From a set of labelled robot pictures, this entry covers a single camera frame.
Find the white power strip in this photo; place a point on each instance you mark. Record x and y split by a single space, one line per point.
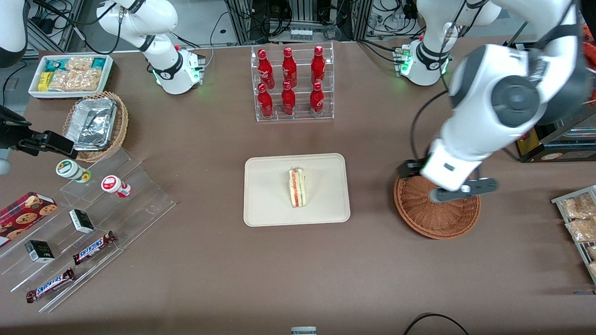
301 34

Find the yellow snack packet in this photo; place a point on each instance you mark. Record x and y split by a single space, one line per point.
44 81

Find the black hot food display case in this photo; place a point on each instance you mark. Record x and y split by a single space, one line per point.
568 139

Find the clear acrylic bottle rack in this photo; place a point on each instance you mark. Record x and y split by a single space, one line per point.
300 116

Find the light wicker basket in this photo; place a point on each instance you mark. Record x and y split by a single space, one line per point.
122 125

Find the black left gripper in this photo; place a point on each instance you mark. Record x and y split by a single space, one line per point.
411 169

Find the brown wicker basket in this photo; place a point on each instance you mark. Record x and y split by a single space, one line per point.
437 218

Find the white snack tray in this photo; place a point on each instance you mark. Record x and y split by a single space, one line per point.
109 70

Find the small grey device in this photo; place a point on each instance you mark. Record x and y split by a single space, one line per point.
303 331

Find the clear acrylic stepped stand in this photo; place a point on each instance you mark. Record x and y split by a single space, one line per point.
139 204

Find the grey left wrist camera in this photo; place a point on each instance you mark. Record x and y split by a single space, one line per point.
465 190

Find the yellow box with red button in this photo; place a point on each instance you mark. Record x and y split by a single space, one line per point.
528 144

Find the teal snack packet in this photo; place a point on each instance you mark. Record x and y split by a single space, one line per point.
54 65
98 63

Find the green lid yogurt cup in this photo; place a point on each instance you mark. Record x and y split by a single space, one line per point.
70 169

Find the clear snack bag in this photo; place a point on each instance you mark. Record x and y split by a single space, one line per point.
579 207
582 230

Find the red lid yogurt cup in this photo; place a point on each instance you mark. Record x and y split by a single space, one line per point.
113 184

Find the red cookie box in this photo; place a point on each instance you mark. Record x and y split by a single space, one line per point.
23 215

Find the aluminium frame rack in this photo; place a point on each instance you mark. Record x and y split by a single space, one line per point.
242 21

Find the beige plastic tray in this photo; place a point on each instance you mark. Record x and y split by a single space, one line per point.
265 190

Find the clear cracker bag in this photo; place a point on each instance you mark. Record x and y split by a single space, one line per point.
79 64
74 80

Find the Snickers chocolate bar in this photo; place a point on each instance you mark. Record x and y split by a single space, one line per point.
50 285
93 248

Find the small black box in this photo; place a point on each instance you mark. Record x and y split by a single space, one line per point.
39 251
82 221

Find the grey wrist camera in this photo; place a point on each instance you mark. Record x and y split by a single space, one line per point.
3 166
465 190

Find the aluminium foil container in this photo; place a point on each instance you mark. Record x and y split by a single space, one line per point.
91 123

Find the triangular sandwich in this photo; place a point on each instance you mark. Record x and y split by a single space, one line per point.
298 188

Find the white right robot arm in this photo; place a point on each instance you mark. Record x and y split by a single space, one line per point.
158 23

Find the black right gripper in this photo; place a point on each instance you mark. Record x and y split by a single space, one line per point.
14 136

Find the red cola bottle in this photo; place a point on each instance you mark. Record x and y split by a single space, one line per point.
288 100
289 69
265 102
316 100
318 67
265 70

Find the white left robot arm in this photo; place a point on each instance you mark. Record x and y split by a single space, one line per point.
493 102

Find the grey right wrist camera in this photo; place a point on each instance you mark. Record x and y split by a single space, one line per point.
3 166

